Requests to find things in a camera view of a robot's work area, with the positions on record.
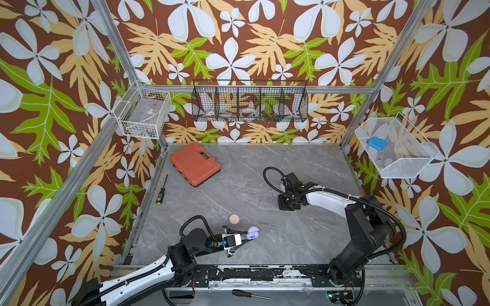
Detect purple earbud charging case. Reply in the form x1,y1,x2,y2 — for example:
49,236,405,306
246,226,259,240

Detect pink earbud charging case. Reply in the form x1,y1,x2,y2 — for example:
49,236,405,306
228,214,240,225

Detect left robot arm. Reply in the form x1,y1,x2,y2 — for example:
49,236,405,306
70,215,259,305

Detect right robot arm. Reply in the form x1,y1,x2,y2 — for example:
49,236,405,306
262,167,407,286

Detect red plastic tool case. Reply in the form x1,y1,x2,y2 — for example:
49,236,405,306
170,143,222,187

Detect black screwdriver front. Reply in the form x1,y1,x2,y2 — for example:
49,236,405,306
232,289,270,300

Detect black yellow screwdriver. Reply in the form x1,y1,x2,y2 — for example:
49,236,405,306
156,175,168,205

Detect blue object in basket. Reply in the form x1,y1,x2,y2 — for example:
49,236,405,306
367,137,388,151

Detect white mesh basket right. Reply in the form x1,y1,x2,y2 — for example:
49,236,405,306
355,113,439,179

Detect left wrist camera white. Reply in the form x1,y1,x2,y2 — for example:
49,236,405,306
222,233,242,250

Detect black wire basket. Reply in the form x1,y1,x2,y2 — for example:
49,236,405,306
191,79,309,122

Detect white wire basket left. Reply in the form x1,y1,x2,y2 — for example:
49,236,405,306
114,85,172,140

